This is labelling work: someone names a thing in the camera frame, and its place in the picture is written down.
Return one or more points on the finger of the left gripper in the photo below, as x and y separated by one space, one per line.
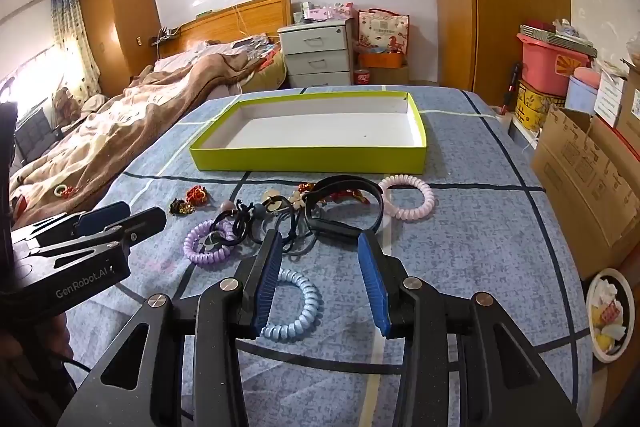
67 226
132 230

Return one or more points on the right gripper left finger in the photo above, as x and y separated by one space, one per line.
235 308

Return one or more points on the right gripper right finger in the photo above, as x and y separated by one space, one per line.
407 308

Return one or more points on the black gold scrunchie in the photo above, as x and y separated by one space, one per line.
181 207

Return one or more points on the black tie with pink ball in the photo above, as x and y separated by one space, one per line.
232 226

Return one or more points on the black tie with teal beads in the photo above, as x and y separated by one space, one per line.
276 212

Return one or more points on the black wristband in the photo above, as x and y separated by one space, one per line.
344 221

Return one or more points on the red knot charm tie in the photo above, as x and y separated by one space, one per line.
339 196

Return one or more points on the person left hand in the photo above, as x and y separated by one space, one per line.
52 337

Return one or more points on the brown blanket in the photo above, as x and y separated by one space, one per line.
78 170

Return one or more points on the blue plaid bed sheet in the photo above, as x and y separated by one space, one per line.
492 229

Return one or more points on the green shallow cardboard tray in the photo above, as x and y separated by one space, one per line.
323 132

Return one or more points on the patterned window curtain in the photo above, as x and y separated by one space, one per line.
70 35

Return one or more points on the white bin with trash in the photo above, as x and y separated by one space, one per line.
611 314

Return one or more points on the small wooden wardrobe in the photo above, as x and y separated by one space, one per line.
120 33

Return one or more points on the large brown cardboard box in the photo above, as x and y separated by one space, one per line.
592 182

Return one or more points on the yellow patterned tin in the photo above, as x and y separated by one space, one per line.
532 106

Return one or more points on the cola bottle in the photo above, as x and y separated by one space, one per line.
362 77

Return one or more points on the wooden headboard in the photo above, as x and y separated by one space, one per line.
240 21

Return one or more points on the grey drawer nightstand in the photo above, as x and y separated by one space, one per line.
318 54

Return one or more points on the orange box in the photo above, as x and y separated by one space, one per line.
387 60

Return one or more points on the light blue round container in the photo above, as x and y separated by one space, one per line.
583 90

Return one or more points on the red patterned gift bag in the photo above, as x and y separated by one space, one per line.
383 31

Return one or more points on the pink plastic basket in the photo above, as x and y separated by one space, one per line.
548 68

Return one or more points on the pink box on nightstand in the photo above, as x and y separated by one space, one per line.
336 11

